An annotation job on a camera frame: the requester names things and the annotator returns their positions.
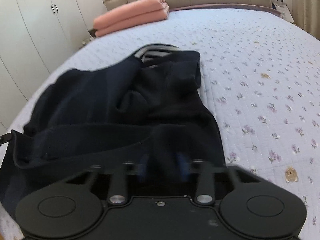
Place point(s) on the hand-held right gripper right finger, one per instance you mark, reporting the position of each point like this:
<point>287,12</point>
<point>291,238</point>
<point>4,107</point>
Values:
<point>182,167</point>

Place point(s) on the beige curtain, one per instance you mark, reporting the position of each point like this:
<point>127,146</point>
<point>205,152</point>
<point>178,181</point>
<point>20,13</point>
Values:
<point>306,10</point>

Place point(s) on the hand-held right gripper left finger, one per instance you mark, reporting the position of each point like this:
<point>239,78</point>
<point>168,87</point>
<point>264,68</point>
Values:
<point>142,168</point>

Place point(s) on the folded pink blanket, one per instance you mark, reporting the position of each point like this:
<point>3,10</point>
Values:
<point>132,15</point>

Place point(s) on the white wardrobe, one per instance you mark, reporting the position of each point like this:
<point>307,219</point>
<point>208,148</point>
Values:
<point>30,30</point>

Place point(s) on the dark navy striped hoodie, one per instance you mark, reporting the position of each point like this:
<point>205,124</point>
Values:
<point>100,105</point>

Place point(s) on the white tote bag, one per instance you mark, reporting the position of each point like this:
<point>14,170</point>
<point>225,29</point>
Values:
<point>281,5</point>

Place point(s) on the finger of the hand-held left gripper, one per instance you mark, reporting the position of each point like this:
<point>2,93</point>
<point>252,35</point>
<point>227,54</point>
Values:
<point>5,138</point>

